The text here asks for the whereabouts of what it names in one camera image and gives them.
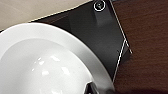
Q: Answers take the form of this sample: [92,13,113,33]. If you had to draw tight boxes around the black robot body part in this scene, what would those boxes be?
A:
[83,81,116,94]

